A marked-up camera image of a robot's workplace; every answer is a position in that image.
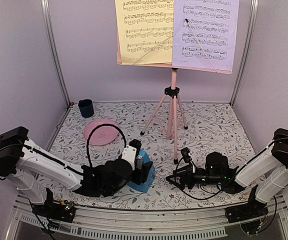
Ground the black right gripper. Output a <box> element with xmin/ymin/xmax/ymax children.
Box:
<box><xmin>166</xmin><ymin>164</ymin><xmax>223</xmax><ymax>190</ymax></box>

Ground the blue metronome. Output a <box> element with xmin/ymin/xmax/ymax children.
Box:
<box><xmin>126</xmin><ymin>150</ymin><xmax>155</xmax><ymax>193</ymax></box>

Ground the pink music stand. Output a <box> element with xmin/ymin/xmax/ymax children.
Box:
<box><xmin>114</xmin><ymin>0</ymin><xmax>234</xmax><ymax>165</ymax></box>

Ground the yellow sheet music page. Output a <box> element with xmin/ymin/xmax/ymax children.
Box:
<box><xmin>115</xmin><ymin>0</ymin><xmax>175</xmax><ymax>65</ymax></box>

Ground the purple sheet music page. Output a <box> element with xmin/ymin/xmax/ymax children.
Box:
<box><xmin>172</xmin><ymin>0</ymin><xmax>240</xmax><ymax>73</ymax></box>

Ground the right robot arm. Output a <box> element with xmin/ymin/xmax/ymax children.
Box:
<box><xmin>166</xmin><ymin>128</ymin><xmax>288</xmax><ymax>218</ymax></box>

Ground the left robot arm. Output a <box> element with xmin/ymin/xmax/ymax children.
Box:
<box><xmin>0</xmin><ymin>126</ymin><xmax>155</xmax><ymax>217</ymax></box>

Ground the pink round plate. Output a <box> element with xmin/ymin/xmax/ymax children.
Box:
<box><xmin>83</xmin><ymin>119</ymin><xmax>119</xmax><ymax>146</ymax></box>

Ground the floral table mat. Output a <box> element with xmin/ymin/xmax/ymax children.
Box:
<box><xmin>38</xmin><ymin>102</ymin><xmax>255</xmax><ymax>211</ymax></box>

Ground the dark blue cup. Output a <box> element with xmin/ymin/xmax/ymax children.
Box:
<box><xmin>78</xmin><ymin>99</ymin><xmax>94</xmax><ymax>118</ymax></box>

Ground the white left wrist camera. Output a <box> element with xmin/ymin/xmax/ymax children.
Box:
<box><xmin>121</xmin><ymin>139</ymin><xmax>142</xmax><ymax>170</ymax></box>

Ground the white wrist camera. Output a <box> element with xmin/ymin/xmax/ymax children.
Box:
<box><xmin>180</xmin><ymin>147</ymin><xmax>196</xmax><ymax>173</ymax></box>
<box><xmin>121</xmin><ymin>139</ymin><xmax>142</xmax><ymax>170</ymax></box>

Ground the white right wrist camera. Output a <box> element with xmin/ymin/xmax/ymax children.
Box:
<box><xmin>180</xmin><ymin>147</ymin><xmax>196</xmax><ymax>173</ymax></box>

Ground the black left camera cable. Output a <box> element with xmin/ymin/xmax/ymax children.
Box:
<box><xmin>85</xmin><ymin>123</ymin><xmax>128</xmax><ymax>168</ymax></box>

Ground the black camera cable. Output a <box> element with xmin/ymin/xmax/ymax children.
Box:
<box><xmin>85</xmin><ymin>123</ymin><xmax>128</xmax><ymax>168</ymax></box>
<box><xmin>170</xmin><ymin>139</ymin><xmax>277</xmax><ymax>201</ymax></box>

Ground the aluminium front rail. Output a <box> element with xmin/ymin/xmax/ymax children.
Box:
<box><xmin>4</xmin><ymin>195</ymin><xmax>288</xmax><ymax>240</ymax></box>

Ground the black right camera cable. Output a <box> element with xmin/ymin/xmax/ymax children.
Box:
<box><xmin>170</xmin><ymin>139</ymin><xmax>277</xmax><ymax>201</ymax></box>

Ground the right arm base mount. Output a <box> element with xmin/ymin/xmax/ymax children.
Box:
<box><xmin>225</xmin><ymin>203</ymin><xmax>269</xmax><ymax>223</ymax></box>

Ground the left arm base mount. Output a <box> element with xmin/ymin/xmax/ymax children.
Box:
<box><xmin>32</xmin><ymin>201</ymin><xmax>76</xmax><ymax>223</ymax></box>

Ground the right aluminium frame post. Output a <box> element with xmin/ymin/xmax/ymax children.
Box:
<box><xmin>229</xmin><ymin>0</ymin><xmax>259</xmax><ymax>108</ymax></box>

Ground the aluminium frame post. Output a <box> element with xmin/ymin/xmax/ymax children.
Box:
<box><xmin>229</xmin><ymin>0</ymin><xmax>259</xmax><ymax>108</ymax></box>
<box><xmin>40</xmin><ymin>0</ymin><xmax>71</xmax><ymax>108</ymax></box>

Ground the left aluminium frame post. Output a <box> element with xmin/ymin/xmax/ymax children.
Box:
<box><xmin>40</xmin><ymin>0</ymin><xmax>71</xmax><ymax>108</ymax></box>

